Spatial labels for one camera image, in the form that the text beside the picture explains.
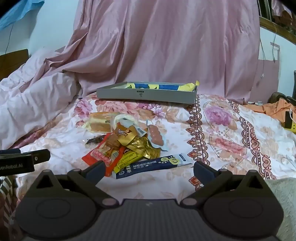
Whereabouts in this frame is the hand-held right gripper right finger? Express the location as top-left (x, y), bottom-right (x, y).
top-left (179, 161), bottom-right (275, 208)

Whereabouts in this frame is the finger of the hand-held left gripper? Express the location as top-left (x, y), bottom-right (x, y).
top-left (21, 149), bottom-right (51, 165)

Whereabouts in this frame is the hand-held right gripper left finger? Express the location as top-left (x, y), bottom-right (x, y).
top-left (23, 161), bottom-right (119, 208)

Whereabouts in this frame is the yellow toast bread packet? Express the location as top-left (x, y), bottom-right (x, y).
top-left (83, 112), bottom-right (121, 134)

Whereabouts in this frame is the navy blue stick packet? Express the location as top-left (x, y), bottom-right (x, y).
top-left (115, 153), bottom-right (194, 180)

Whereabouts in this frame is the light blue sausage packet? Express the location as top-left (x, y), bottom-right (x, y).
top-left (146, 124), bottom-right (169, 152)

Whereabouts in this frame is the white rice cracker packet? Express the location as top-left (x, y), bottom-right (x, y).
top-left (111, 113), bottom-right (147, 137)

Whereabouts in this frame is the grey shallow tray box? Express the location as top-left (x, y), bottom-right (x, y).
top-left (96, 81), bottom-right (199, 105)

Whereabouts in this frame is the red snack packet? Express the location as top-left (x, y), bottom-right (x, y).
top-left (82, 133), bottom-right (126, 178)

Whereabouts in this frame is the checkered cloth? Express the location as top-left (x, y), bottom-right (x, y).
top-left (0, 175), bottom-right (19, 232)

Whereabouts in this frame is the dark dried fish packet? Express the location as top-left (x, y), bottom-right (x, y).
top-left (84, 137), bottom-right (105, 147)

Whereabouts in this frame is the yellow snack packet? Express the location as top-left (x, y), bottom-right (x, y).
top-left (113, 149), bottom-right (144, 173)

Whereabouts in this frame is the floral bed sheet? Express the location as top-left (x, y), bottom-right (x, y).
top-left (9, 91), bottom-right (296, 209)

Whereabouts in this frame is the gold and brown snack packet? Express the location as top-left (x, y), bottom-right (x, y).
top-left (117, 125), bottom-right (137, 146)

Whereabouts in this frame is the crinkled gold snack packet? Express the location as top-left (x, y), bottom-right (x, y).
top-left (126, 137), bottom-right (161, 160)

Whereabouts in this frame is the pale pink quilt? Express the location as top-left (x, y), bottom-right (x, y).
top-left (0, 48), bottom-right (82, 145)

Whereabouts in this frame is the white fuzzy blanket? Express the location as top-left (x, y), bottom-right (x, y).
top-left (264, 177), bottom-right (296, 241)

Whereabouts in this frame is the orange cloth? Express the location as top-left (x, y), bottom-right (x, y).
top-left (242, 97), bottom-right (296, 124)

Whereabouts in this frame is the wooden headboard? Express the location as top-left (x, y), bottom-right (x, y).
top-left (0, 49), bottom-right (29, 80)

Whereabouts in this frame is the dark brown cloth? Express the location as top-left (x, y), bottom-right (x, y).
top-left (269, 92), bottom-right (292, 105)

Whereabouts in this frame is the pink hanging cloth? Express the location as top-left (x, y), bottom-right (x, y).
top-left (250, 59), bottom-right (281, 104)

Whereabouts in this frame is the pink satin curtain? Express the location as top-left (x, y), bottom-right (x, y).
top-left (18, 0), bottom-right (261, 105)

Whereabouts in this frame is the blue cloth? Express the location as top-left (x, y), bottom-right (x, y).
top-left (0, 0), bottom-right (45, 31)

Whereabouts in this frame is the black cable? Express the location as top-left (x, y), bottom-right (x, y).
top-left (259, 22), bottom-right (278, 63)

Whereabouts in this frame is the wooden frame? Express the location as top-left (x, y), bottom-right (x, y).
top-left (257, 0), bottom-right (296, 45)

